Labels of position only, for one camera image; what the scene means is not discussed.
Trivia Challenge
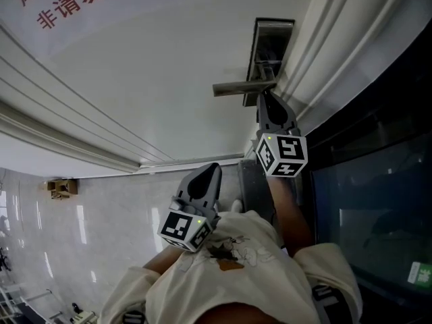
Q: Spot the person's left forearm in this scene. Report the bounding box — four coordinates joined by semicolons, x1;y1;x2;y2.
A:
141;246;190;277

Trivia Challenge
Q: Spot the white black floor device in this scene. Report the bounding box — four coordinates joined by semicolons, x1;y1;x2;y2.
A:
69;301;100;324

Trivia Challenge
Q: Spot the black tripod stand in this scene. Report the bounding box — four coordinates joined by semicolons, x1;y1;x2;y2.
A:
0;246;13;273

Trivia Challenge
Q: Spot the white metal rack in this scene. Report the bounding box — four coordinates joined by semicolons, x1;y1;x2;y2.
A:
0;283;65;324

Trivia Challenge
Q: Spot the white paper notice red text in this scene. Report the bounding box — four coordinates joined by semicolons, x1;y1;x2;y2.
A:
0;0;189;61

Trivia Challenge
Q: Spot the person's right forearm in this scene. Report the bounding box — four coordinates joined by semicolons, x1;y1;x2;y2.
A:
265;173;315;259

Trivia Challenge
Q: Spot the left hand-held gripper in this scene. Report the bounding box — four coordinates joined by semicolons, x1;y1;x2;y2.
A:
157;163;223;252

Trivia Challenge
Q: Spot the grey lettered harness strap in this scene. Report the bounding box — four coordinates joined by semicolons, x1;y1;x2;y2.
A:
122;310;146;324
311;283;342;324

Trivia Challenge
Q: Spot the flattened cardboard piece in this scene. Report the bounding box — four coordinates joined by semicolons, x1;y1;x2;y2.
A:
43;178;80;201

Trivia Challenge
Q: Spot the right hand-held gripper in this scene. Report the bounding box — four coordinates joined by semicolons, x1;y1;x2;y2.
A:
251;90;309;179

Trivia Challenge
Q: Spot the cream printed t-shirt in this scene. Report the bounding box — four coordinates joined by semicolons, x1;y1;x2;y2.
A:
97;209;364;324

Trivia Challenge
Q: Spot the silver door lever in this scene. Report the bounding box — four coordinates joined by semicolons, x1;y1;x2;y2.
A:
212;65;279;98

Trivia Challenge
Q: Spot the green and white sticker label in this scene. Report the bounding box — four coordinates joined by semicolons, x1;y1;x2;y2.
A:
407;261;432;286

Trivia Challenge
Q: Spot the white door with handle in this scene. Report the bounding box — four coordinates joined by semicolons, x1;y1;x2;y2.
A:
0;0;318;179

